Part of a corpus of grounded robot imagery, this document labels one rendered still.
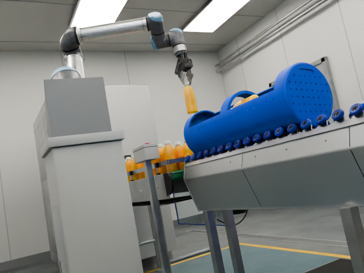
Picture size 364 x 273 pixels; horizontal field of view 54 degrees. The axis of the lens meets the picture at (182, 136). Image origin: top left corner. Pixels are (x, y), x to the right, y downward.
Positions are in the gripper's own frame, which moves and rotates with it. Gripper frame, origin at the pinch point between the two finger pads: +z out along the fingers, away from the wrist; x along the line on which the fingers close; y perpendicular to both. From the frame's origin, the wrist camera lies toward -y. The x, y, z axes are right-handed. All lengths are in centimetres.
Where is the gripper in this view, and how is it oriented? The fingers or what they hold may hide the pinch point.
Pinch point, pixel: (186, 83)
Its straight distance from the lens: 235.2
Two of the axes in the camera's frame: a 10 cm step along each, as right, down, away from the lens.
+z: 2.2, 9.6, -1.9
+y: 4.3, -2.7, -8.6
